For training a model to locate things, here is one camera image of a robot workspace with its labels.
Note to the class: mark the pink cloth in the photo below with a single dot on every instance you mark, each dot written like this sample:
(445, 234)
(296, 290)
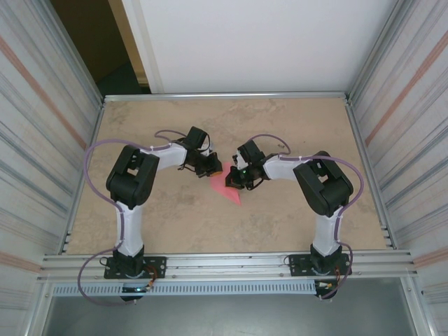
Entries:
(224, 189)

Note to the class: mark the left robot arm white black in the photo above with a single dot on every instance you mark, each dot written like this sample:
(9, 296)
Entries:
(131, 227)

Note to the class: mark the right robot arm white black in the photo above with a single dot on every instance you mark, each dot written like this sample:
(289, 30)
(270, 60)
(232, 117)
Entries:
(327, 231)

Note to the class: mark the grey sheet metal shelf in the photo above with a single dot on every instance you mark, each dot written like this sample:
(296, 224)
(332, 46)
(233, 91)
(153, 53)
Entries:
(227, 315)

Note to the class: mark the black controller box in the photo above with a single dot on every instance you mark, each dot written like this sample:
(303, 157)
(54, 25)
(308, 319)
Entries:
(325, 290)
(133, 297)

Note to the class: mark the long aluminium frame rail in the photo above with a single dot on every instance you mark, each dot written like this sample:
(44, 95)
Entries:
(227, 96)

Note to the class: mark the wide aluminium mounting rail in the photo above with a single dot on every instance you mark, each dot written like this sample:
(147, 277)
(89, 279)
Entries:
(227, 267)

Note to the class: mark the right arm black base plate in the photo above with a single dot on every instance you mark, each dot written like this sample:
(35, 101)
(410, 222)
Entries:
(297, 267)

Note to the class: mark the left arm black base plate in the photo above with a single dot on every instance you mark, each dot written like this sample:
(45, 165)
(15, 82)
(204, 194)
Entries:
(157, 267)

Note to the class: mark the white door frame post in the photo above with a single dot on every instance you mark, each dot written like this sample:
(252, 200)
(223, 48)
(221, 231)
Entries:
(145, 52)

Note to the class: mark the aluminium side frame rail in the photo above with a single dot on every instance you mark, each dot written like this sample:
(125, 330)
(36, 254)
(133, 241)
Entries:
(67, 243)
(388, 238)

